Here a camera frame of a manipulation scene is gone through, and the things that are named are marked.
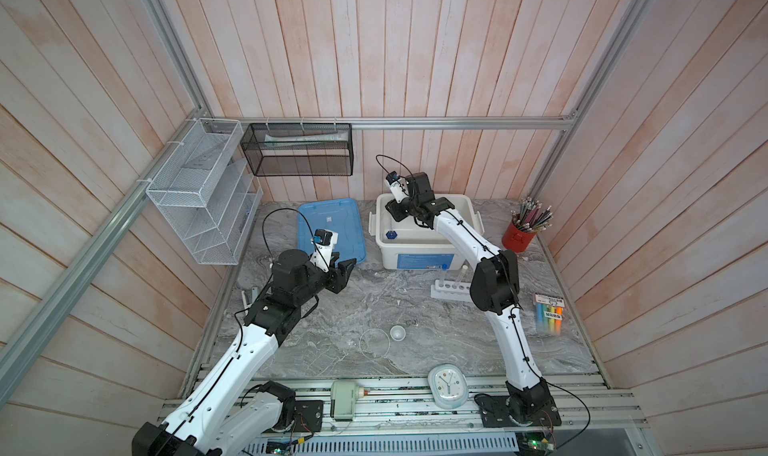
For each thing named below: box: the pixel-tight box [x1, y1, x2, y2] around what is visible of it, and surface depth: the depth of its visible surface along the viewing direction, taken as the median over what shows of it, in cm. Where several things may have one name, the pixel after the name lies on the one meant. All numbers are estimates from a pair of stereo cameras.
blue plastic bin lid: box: [297, 198, 366, 265], surface depth 117 cm
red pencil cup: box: [502, 222, 537, 253], surface depth 104 cm
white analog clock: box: [428, 363, 469, 410], surface depth 78 cm
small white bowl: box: [390, 325, 406, 342], surface depth 87 cm
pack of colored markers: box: [534, 293, 565, 335], surface depth 92 cm
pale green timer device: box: [330, 380, 365, 421], surface depth 73 cm
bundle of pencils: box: [510, 197, 554, 233], surface depth 100 cm
